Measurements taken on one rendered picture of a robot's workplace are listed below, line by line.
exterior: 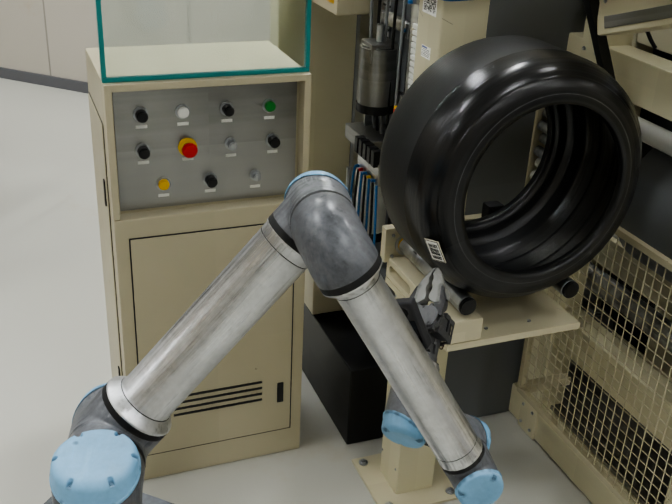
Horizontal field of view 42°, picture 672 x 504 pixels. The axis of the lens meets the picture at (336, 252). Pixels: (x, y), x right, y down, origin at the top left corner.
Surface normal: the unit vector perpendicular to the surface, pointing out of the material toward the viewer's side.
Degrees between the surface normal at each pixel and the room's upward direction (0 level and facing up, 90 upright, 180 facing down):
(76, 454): 1
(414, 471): 90
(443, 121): 57
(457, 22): 90
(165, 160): 90
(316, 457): 0
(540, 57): 16
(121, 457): 1
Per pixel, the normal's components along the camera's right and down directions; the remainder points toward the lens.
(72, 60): -0.39, 0.40
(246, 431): 0.36, 0.43
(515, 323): 0.04, -0.90
